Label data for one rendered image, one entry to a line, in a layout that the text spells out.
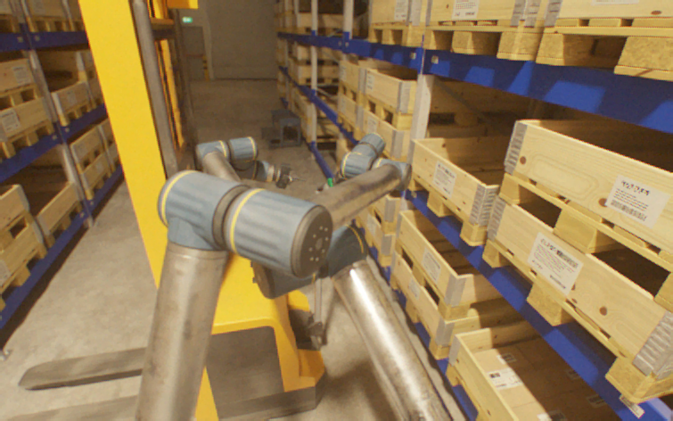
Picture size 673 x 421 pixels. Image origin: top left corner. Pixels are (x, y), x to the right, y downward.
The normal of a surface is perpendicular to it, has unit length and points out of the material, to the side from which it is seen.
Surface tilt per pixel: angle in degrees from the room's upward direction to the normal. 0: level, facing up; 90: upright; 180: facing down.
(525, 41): 90
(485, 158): 90
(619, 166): 90
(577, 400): 0
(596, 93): 90
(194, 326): 78
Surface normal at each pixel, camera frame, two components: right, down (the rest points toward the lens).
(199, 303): 0.59, 0.20
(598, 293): -0.97, 0.08
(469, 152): 0.26, 0.47
